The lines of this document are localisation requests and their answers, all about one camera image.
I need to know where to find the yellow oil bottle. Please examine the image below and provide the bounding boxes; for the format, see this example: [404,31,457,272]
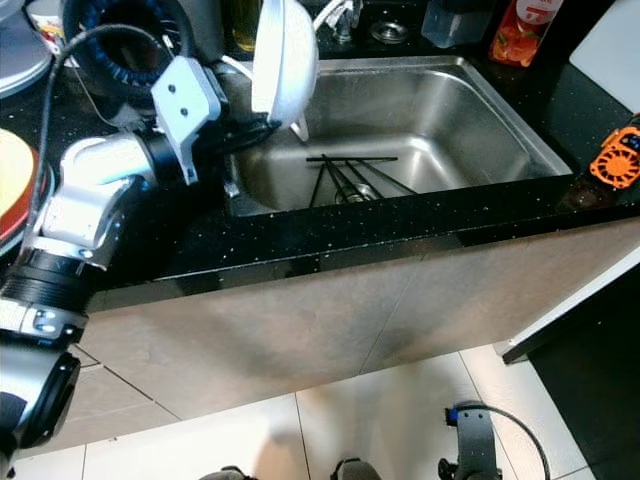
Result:
[228,0,261,53]

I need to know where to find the black lower cabinet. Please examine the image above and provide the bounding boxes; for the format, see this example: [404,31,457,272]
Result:
[525,295,640,480]

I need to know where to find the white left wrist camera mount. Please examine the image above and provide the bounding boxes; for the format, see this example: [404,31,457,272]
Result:
[150,57,229,186]

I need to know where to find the red orange juice pouch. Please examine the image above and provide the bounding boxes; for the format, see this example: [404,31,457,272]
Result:
[490,0,566,68]

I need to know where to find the white hose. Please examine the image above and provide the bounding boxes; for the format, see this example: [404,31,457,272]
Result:
[315,0,357,29]

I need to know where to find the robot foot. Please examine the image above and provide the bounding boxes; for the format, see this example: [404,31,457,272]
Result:
[335,458,382,480]
[200,465,254,480]

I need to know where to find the white stacked container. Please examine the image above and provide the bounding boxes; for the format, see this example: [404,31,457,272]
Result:
[0,0,53,99]

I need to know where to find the small printed white cup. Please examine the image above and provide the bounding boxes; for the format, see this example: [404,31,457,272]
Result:
[25,0,67,56]

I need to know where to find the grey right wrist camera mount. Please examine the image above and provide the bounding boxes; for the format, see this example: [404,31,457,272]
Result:
[438,400,503,480]

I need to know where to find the stainless steel sink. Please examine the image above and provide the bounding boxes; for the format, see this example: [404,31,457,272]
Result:
[225,55,574,217]

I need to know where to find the light blue plate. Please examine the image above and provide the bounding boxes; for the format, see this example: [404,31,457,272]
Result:
[0,188,54,258]

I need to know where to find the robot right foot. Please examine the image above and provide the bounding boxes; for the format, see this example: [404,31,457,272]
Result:
[335,458,382,480]

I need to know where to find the clear plastic container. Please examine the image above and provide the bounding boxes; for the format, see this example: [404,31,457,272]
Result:
[422,0,496,49]

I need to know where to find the white bowl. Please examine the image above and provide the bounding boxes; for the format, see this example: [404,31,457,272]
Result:
[250,0,319,133]

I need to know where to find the black round appliance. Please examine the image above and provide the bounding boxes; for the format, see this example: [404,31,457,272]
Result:
[60,0,213,123]

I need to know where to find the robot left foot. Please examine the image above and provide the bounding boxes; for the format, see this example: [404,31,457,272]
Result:
[200,465,254,480]

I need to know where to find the white flat panel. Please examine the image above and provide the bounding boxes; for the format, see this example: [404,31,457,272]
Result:
[568,0,640,113]

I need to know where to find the orange black hand tool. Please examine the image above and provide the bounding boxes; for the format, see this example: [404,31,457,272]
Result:
[588,115,640,191]

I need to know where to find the red plate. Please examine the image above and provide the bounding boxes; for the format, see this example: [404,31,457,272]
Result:
[0,168,47,243]

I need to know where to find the steel counter hole ring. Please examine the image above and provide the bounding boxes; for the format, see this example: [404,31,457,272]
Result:
[370,20,410,47]

